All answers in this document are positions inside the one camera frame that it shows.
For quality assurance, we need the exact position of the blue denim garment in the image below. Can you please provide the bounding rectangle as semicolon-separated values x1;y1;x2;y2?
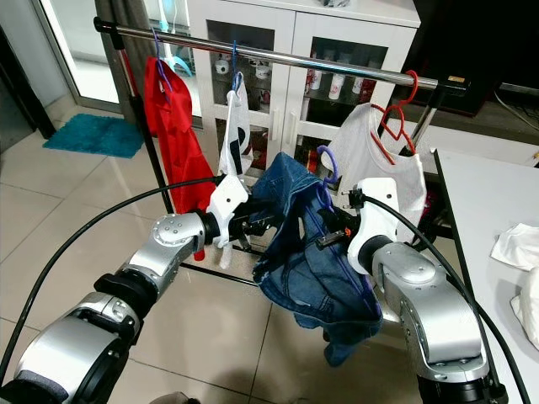
253;151;385;368

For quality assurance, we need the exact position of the purple plastic hanger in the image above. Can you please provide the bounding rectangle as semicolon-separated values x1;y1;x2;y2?
303;145;382;319

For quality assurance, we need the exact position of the red plastic hanger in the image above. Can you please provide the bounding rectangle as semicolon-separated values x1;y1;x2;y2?
371;69;422;166

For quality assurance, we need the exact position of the light blue plastic hanger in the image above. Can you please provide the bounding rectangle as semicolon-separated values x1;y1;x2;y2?
165;52;195;78

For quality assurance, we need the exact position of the white t-shirt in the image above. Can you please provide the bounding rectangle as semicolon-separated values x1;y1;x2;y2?
328;103;429;245

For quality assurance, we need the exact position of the white garment with black print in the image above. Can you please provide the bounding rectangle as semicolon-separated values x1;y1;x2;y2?
216;74;253;270

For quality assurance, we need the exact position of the red cloth garment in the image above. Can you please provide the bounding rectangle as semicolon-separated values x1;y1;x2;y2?
143;57;216;262

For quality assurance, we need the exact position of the metal clothes rack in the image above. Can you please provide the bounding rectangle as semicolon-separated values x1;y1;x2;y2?
93;17;469;292

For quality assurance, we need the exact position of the white crumpled cloth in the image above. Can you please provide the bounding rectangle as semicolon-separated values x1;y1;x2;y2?
510;269;539;350
490;223;539;272

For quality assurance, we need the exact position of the teal floor mat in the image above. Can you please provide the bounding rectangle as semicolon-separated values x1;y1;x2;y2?
42;114;146;159

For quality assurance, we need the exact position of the grey curtain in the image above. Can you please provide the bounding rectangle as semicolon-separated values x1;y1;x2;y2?
118;0;163;119

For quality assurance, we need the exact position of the white glass-door cabinet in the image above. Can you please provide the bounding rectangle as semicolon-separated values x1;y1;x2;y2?
185;0;419;182

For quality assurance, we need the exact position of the white-framed glass door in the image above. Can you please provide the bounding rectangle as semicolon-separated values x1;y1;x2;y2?
34;0;127;106

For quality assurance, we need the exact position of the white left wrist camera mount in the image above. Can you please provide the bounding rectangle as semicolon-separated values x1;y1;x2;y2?
206;173;251;250

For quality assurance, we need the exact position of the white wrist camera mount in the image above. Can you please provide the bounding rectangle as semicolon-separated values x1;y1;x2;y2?
206;173;251;250
350;178;402;275

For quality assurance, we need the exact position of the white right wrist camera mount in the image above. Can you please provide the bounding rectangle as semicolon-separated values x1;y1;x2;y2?
350;178;402;275

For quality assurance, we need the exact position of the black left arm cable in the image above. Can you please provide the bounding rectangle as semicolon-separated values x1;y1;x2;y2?
0;174;221;348

